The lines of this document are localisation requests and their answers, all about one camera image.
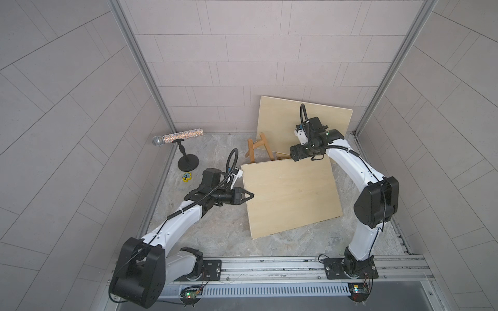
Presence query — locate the black microphone stand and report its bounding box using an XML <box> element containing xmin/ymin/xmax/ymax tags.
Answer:
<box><xmin>173</xmin><ymin>139</ymin><xmax>199</xmax><ymax>172</ymax></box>

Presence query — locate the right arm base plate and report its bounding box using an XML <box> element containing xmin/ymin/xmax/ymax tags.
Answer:
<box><xmin>322</xmin><ymin>256</ymin><xmax>379</xmax><ymax>280</ymax></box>

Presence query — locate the small yellow toy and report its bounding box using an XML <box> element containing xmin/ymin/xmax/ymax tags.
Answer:
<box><xmin>182</xmin><ymin>172</ymin><xmax>193</xmax><ymax>183</ymax></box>

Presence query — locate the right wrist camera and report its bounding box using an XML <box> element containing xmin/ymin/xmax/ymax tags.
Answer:
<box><xmin>294</xmin><ymin>124</ymin><xmax>308</xmax><ymax>145</ymax></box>

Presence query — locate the plywood board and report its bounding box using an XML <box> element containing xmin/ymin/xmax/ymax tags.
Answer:
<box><xmin>241</xmin><ymin>158</ymin><xmax>343</xmax><ymax>240</ymax></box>
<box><xmin>257</xmin><ymin>96</ymin><xmax>353</xmax><ymax>155</ymax></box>

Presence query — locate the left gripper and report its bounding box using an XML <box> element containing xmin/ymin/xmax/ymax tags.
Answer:
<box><xmin>210</xmin><ymin>187</ymin><xmax>253</xmax><ymax>207</ymax></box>

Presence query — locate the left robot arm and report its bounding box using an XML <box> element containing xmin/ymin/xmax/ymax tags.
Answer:
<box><xmin>108</xmin><ymin>149</ymin><xmax>254</xmax><ymax>308</ymax></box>

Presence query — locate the aluminium mounting rail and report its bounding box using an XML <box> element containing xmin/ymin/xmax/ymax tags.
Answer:
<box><xmin>102</xmin><ymin>254</ymin><xmax>440</xmax><ymax>311</ymax></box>

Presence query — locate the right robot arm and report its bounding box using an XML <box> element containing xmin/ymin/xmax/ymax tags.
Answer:
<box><xmin>290</xmin><ymin>104</ymin><xmax>399</xmax><ymax>279</ymax></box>

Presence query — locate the left circuit board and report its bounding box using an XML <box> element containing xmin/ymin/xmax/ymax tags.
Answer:
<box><xmin>180</xmin><ymin>286</ymin><xmax>202</xmax><ymax>307</ymax></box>

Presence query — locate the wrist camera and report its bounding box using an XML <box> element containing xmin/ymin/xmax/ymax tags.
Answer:
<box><xmin>294</xmin><ymin>124</ymin><xmax>308</xmax><ymax>145</ymax></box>
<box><xmin>228</xmin><ymin>167</ymin><xmax>243</xmax><ymax>190</ymax></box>

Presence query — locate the circuit board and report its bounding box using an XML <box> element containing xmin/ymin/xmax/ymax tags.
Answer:
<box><xmin>348</xmin><ymin>283</ymin><xmax>370</xmax><ymax>303</ymax></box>
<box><xmin>180</xmin><ymin>286</ymin><xmax>202</xmax><ymax>307</ymax></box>

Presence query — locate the wooden easel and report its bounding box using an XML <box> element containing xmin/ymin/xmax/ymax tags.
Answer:
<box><xmin>244</xmin><ymin>131</ymin><xmax>292</xmax><ymax>164</ymax></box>

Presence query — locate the glitter microphone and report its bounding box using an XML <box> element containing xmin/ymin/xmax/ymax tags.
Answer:
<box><xmin>152</xmin><ymin>128</ymin><xmax>204</xmax><ymax>146</ymax></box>

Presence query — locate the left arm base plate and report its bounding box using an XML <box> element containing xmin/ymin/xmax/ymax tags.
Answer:
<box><xmin>176</xmin><ymin>259</ymin><xmax>223</xmax><ymax>282</ymax></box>

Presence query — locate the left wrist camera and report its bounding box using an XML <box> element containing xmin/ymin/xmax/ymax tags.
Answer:
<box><xmin>228</xmin><ymin>167</ymin><xmax>243</xmax><ymax>190</ymax></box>

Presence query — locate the right circuit board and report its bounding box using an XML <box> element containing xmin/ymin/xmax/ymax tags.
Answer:
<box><xmin>348</xmin><ymin>283</ymin><xmax>370</xmax><ymax>303</ymax></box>

